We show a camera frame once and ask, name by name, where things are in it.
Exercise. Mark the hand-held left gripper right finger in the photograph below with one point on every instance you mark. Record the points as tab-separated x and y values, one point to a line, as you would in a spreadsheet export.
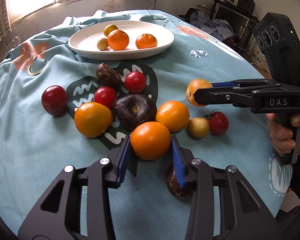
177	160

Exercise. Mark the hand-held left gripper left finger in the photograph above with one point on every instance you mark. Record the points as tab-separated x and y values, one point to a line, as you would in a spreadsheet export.
123	160

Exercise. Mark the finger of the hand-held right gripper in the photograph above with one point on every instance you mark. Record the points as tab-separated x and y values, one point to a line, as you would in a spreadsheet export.
222	84
215	96

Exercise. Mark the yellow-orange loquat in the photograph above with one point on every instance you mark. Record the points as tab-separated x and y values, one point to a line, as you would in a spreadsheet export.
197	83

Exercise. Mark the red tomato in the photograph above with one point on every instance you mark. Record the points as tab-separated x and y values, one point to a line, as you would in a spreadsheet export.
218	123
105	96
135	82

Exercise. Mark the orange tomato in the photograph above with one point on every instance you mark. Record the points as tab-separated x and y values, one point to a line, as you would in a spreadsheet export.
93	119
172	116
150	140

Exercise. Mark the small yellow jujube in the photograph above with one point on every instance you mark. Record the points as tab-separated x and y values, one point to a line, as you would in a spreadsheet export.
198	128

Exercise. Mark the large dark brown water chestnut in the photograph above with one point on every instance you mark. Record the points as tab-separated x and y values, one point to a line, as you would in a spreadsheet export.
135	111

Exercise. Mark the dark red plum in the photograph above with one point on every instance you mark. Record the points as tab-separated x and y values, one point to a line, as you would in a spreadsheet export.
54	100

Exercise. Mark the white oval plate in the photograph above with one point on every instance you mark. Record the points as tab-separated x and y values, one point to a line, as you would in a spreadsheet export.
90	42

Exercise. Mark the person's right hand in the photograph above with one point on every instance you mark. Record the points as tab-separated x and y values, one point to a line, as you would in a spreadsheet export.
281	137

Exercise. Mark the white bucket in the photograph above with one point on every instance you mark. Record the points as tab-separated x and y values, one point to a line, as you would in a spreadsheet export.
257	55

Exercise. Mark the blue clothes pile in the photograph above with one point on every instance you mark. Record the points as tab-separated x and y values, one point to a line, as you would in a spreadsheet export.
215	27

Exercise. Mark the black speaker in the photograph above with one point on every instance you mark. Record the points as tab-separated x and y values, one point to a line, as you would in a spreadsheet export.
246	2

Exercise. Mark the dark monitor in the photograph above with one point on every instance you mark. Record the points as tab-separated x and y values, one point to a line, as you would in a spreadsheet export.
230	17

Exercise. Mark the light blue printed tablecloth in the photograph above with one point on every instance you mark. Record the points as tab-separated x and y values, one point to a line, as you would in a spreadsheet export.
40	155

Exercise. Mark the mandarin orange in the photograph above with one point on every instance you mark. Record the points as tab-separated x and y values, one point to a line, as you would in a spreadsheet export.
118	40
146	41

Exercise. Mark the yellow-green kumquat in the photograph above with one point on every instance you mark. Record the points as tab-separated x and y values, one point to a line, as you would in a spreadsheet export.
102	44
110	29

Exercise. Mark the grey checked curtain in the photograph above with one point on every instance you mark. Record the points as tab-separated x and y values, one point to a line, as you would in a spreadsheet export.
0	20

